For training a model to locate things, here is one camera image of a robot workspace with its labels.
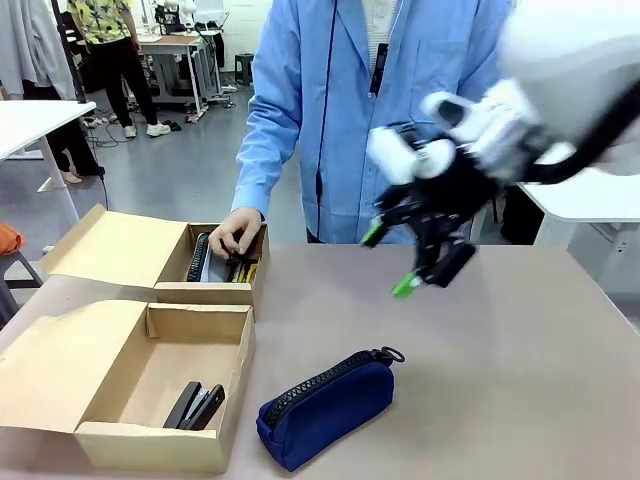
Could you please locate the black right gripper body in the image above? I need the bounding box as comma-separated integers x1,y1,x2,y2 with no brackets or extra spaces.
409,148,502,247

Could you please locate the grey pencil case black zipper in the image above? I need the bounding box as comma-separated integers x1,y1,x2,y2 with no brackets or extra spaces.
185,232,236,284

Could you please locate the black stapler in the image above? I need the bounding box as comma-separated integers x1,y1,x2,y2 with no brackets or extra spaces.
162,380,227,433

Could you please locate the person's right forearm blue sleeve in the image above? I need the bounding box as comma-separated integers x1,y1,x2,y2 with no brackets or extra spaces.
232,139,289,222

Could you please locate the large open cardboard box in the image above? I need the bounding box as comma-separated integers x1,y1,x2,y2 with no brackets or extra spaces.
0,299,257,474

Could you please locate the small open cardboard box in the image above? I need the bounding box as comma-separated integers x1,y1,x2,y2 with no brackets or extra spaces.
38,203,271,322

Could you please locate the person's right hand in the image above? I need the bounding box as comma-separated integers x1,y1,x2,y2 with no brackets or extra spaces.
206,206,264,262

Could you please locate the person in blue coat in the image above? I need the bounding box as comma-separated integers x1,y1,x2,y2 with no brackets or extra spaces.
231,0,524,246

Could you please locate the white table with white legs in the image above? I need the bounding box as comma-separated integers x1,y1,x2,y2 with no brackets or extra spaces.
0,99,98,254
516,164,640,326

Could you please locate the navy blue pencil case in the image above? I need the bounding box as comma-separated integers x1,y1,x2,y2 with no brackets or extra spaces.
255,346,407,473

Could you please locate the black plastic stool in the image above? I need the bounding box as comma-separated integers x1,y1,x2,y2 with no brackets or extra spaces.
233,51,257,88

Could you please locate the wooden top background desk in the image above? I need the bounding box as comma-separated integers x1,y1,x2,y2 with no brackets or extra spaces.
135,30,222,124

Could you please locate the person in yellow patterned shirt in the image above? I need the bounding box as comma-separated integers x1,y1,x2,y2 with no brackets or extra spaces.
66,0,174,139

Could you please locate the black stand pole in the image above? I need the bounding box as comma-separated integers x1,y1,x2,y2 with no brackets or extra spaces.
49,0,90,105

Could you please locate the orange cloth item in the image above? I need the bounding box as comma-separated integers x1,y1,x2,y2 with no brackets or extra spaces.
0,222,26,257

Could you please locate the person in grey coat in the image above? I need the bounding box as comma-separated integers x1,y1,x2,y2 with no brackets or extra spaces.
0,0,106,185

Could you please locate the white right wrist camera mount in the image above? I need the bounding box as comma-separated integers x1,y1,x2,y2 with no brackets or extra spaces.
368,91,539,187

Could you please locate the black microphone cable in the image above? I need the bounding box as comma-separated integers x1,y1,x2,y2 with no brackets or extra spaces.
313,0,342,237

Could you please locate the black floor cable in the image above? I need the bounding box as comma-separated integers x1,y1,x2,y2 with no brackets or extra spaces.
84,115,122,150

